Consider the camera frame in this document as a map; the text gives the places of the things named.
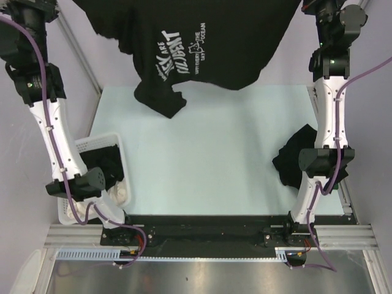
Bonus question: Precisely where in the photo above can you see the black printed t shirt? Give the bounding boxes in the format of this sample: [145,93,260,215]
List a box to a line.
[77,0,300,118]

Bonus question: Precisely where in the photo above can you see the white plastic basket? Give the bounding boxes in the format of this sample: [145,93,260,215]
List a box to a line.
[58,132,132,225]

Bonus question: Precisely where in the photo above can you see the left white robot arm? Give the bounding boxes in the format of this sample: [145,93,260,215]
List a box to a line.
[1,1,135,245]

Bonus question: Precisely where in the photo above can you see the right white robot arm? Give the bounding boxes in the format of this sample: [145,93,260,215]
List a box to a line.
[282,1,368,246]

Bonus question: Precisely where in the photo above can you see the stack of folded black shirts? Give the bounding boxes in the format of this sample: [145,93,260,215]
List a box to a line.
[272,124,338,192]

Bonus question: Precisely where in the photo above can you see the black shirt in basket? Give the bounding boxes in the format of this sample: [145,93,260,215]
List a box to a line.
[80,145,124,189]

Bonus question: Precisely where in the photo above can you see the white shirt in basket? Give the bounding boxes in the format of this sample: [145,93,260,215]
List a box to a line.
[65,180,130,222]

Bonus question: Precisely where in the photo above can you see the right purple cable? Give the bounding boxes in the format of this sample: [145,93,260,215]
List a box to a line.
[307,56,392,249]

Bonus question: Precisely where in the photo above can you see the aluminium frame rail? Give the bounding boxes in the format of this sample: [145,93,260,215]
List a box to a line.
[315,225,379,251]
[44,223,107,247]

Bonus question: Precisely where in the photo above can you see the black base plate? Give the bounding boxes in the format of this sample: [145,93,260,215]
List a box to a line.
[100,214,321,260]

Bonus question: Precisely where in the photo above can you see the right cable duct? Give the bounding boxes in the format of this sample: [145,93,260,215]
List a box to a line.
[276,247,307,264]

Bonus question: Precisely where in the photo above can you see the cable duct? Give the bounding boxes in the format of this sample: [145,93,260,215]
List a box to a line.
[56,248,145,262]
[276,247,307,264]

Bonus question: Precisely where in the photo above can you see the left aluminium frame rail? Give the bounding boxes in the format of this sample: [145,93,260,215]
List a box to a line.
[44,223,107,247]

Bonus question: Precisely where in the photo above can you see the left cable duct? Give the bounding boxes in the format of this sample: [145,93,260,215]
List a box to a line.
[56,248,145,262]

